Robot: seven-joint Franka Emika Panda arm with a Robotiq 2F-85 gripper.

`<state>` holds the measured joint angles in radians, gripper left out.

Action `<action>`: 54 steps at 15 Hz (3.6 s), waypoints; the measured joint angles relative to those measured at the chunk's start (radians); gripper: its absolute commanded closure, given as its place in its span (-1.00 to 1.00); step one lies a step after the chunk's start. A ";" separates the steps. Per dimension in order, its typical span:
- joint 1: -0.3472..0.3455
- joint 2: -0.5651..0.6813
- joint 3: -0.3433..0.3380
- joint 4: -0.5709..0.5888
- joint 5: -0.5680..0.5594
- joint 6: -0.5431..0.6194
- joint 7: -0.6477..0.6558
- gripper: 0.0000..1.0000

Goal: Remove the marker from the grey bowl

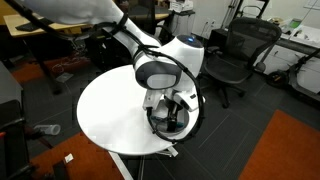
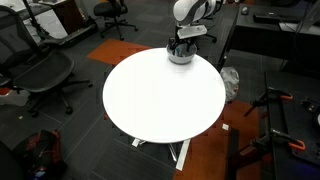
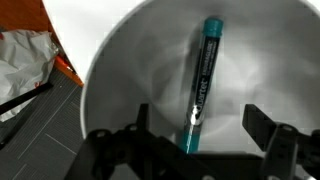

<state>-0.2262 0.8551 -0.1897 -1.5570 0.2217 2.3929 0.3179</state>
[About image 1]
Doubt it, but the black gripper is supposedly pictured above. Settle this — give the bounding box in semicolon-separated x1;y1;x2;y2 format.
165;99;180;133

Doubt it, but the grey bowl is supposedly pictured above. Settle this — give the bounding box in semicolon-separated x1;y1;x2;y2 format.
146;99;196;141

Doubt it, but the white table base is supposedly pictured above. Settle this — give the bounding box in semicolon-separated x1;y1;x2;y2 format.
108;145;180;180

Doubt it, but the black mesh office chair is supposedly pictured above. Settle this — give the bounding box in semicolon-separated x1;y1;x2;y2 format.
198;16;283;110

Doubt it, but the small black box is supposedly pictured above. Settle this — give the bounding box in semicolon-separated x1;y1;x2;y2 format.
207;28;230;52

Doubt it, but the white drawer cabinet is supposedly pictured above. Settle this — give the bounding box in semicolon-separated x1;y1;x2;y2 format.
170;11;197;40

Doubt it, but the black padded office chair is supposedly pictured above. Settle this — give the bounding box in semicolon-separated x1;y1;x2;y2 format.
121;0;176;46

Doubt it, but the black computer tower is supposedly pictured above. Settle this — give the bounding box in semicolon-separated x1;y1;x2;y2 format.
81;28;117;69

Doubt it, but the small white paper tag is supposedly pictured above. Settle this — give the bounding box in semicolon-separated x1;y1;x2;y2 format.
63;152;75;165

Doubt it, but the grey floor plate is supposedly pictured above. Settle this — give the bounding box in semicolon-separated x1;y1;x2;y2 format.
54;71;75;84

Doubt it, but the white printer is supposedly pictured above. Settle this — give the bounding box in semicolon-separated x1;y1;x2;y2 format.
168;0;195;14

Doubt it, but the clear plastic cup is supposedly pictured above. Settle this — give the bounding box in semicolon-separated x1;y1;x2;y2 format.
33;123;62;137

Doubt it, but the metal tripod stand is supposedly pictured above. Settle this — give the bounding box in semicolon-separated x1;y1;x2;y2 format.
221;0;245;30

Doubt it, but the black electric scooter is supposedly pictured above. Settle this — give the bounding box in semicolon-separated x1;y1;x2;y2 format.
264;49;320;102

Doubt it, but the white work desk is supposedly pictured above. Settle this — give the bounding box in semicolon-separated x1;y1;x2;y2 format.
255;23;320;76

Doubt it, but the green box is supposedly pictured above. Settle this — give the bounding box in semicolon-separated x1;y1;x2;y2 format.
288;18;303;30

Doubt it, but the black keyboard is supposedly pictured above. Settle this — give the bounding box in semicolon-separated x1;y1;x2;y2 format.
14;22;35;33

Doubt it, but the light wooden desk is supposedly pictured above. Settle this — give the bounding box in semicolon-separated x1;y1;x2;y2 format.
2;13;88;95

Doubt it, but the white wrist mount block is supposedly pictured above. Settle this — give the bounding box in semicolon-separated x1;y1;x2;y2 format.
142;90;165;112

